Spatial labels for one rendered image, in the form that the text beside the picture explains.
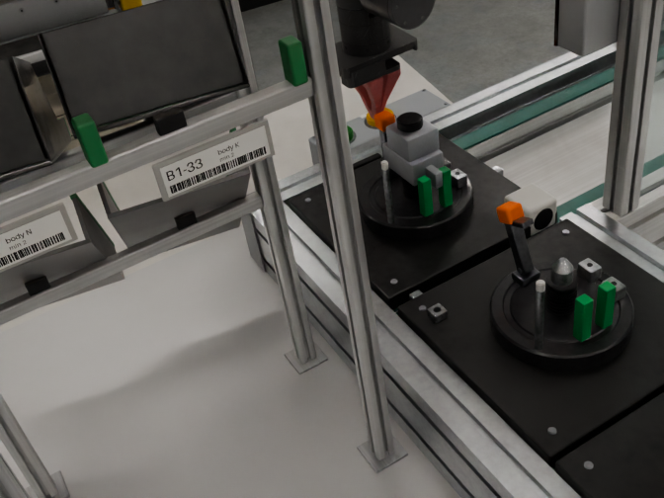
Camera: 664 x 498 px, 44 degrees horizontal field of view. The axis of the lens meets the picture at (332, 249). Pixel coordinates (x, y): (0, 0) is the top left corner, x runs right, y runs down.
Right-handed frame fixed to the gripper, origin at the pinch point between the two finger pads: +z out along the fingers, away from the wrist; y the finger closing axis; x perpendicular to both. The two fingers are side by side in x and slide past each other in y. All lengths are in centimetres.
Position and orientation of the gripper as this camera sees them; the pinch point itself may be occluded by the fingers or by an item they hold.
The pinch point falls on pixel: (374, 113)
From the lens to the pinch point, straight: 102.4
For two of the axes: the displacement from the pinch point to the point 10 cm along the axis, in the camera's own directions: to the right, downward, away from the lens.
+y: 8.5, -4.2, 3.2
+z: 1.4, 7.6, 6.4
